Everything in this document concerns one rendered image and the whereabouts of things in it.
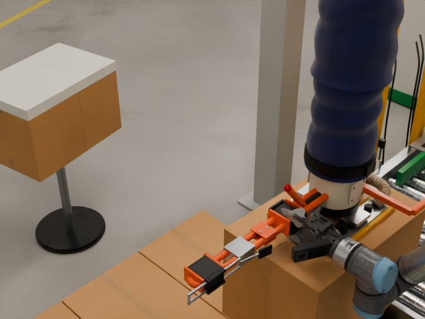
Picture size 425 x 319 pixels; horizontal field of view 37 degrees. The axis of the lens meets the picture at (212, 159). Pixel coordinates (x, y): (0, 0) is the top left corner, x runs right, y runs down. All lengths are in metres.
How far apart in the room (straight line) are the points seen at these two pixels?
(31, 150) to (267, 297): 1.45
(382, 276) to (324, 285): 0.23
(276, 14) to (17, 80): 1.30
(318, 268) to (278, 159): 1.71
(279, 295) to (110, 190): 2.20
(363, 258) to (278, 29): 1.71
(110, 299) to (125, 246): 1.06
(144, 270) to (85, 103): 0.94
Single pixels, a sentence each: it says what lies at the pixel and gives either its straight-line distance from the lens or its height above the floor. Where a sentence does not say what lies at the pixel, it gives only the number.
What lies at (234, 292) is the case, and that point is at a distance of 2.27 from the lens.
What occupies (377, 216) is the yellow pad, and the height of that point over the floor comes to 1.09.
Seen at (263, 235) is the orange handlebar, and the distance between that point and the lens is 1.89.
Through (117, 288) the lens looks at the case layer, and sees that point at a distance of 2.69.
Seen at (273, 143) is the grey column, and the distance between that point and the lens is 3.60.
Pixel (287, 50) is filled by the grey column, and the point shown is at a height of 1.06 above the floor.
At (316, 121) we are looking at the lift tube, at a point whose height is 1.46.
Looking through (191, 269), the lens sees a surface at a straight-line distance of 1.76.
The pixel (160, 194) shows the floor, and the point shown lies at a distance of 4.03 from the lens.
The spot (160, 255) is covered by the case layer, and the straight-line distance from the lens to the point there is 2.81.
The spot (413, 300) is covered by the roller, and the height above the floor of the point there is 0.55.
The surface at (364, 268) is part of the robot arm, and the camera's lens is 1.82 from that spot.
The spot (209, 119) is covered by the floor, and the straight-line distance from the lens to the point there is 4.76.
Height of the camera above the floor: 2.47
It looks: 35 degrees down
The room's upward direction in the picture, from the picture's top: straight up
